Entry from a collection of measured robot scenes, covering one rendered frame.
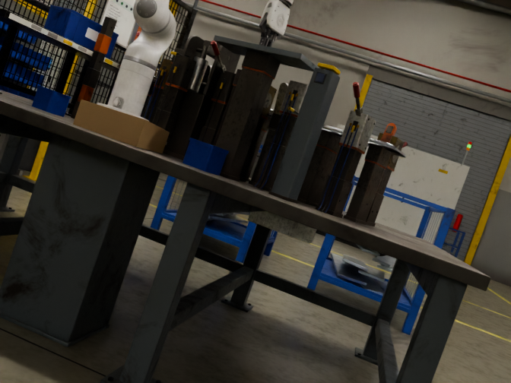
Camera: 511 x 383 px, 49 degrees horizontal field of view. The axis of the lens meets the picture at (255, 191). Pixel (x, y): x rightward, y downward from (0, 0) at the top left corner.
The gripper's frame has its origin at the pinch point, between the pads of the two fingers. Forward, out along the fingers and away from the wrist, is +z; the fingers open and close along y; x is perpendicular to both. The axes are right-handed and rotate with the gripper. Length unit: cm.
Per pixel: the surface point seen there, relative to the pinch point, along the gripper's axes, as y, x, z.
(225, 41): -7.4, 11.6, 3.4
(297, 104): 13.5, -12.3, 15.4
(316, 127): 1.7, -30.2, 22.8
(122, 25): 37, 127, -6
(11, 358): -52, 9, 119
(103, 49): 10, 98, 14
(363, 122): 16.0, -38.1, 15.4
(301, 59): -3.9, -19.5, 3.6
